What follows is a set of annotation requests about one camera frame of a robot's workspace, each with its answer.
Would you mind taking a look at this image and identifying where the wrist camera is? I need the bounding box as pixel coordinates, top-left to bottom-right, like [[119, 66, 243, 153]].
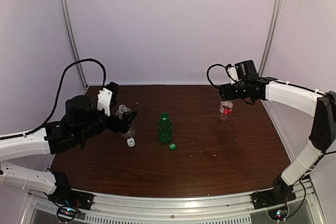
[[94, 82, 119, 116], [225, 64, 239, 84]]

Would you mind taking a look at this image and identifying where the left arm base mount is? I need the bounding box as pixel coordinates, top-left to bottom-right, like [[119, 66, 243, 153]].
[[46, 172, 93, 223]]

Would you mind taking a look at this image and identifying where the green bottle cap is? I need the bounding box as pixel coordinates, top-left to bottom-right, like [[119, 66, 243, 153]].
[[169, 143, 177, 151]]

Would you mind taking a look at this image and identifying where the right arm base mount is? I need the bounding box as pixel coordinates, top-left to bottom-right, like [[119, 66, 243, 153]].
[[250, 175, 297, 222]]

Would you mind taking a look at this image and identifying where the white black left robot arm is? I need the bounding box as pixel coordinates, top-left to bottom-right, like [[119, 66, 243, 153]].
[[1, 95, 137, 205]]

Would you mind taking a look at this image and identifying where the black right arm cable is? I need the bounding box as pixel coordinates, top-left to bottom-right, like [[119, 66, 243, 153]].
[[206, 63, 234, 90]]

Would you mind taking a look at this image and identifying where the aluminium corner post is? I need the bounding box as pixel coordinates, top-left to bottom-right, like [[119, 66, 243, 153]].
[[259, 0, 283, 75]]

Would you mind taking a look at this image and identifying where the green plastic bottle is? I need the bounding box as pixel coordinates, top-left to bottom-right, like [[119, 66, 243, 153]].
[[157, 113, 173, 144]]

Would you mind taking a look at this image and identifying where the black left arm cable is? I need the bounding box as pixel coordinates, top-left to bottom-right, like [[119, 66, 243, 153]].
[[0, 58, 107, 140]]

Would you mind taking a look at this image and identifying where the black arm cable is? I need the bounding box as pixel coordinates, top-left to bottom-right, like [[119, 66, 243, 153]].
[[206, 63, 234, 90], [0, 58, 107, 140]]

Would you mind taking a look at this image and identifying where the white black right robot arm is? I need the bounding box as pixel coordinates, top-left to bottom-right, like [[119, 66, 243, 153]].
[[218, 60, 335, 204]]

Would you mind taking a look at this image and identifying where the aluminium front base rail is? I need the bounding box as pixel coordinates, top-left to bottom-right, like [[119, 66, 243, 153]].
[[23, 179, 326, 224]]

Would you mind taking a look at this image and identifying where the left aluminium frame post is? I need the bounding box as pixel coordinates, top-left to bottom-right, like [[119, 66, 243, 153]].
[[54, 0, 89, 90]]

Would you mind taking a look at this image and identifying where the clear plastic bottle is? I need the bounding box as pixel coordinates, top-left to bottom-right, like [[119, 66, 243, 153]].
[[116, 104, 137, 139]]

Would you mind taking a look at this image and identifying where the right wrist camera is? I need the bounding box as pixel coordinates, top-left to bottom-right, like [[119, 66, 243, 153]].
[[225, 64, 239, 84]]

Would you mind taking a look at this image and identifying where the white flip bottle cap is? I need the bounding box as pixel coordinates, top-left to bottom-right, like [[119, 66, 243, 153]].
[[127, 137, 135, 147]]

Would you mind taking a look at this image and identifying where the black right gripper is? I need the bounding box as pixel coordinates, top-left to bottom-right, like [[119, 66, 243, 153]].
[[219, 80, 249, 101]]

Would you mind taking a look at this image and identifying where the clear bottle red cap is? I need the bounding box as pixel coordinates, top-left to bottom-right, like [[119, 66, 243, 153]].
[[218, 100, 233, 122]]

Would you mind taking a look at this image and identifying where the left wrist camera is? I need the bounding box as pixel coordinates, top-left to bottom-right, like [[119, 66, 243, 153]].
[[94, 82, 119, 116]]

